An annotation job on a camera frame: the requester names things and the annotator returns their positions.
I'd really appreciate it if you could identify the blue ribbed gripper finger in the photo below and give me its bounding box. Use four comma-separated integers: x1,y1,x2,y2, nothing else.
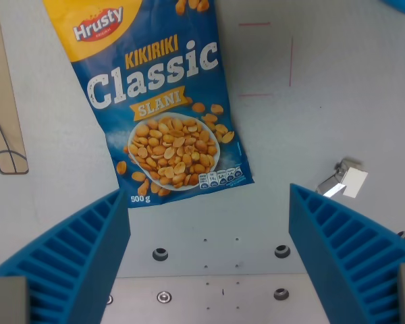
288,183,405,324
0,188,132,324

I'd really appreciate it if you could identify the small metal clip with white tag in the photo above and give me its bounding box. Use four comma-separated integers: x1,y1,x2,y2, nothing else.
314,157,369,198

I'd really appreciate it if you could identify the beige wooden board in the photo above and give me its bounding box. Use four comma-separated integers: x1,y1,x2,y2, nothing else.
0,0,30,176

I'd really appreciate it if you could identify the blue Hrusty peanut bag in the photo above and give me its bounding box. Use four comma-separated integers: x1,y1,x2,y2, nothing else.
42,0,256,209

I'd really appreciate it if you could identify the blue plastic object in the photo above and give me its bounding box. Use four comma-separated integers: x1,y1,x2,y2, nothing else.
379,0,405,17

